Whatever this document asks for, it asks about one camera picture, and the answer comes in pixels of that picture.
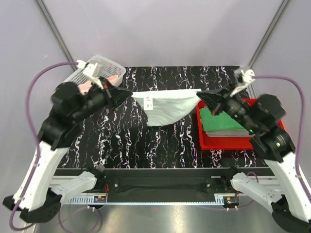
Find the grey towel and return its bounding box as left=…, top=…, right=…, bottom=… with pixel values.
left=206, top=129, right=251, bottom=137

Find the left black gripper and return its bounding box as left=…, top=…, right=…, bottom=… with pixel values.
left=72, top=75, right=133, bottom=121

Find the red plastic tray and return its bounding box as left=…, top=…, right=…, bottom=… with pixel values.
left=195, top=98, right=291, bottom=150

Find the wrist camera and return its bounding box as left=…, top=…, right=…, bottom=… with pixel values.
left=76, top=60, right=104, bottom=89
left=230, top=67, right=255, bottom=97

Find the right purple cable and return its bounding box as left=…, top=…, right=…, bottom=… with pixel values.
left=254, top=75, right=311, bottom=195

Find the white towel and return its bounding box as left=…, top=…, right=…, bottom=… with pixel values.
left=132, top=89, right=201, bottom=127

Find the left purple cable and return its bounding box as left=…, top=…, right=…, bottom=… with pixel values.
left=9, top=62, right=81, bottom=230

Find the white plastic basket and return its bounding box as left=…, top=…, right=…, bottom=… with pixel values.
left=64, top=55, right=126, bottom=86

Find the green towel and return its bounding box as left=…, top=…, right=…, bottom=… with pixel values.
left=199, top=107, right=245, bottom=132

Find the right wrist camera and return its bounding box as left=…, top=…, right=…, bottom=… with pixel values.
left=230, top=67, right=255, bottom=97

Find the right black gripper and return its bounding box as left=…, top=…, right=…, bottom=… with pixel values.
left=196, top=80, right=259, bottom=132

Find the pink towel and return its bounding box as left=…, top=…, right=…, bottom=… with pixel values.
left=78, top=75, right=119, bottom=95

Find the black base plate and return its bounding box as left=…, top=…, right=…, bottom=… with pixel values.
left=104, top=177, right=234, bottom=193

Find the white slotted cable duct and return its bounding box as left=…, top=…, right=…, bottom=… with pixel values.
left=65, top=195, right=106, bottom=205

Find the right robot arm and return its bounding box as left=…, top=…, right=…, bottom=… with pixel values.
left=197, top=88, right=311, bottom=233

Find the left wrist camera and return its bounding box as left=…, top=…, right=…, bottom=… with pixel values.
left=76, top=60, right=104, bottom=89

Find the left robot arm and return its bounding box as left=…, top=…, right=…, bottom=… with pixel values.
left=3, top=81, right=133, bottom=224

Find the purple cable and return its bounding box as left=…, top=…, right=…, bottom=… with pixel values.
left=9, top=62, right=81, bottom=230
left=254, top=75, right=311, bottom=195

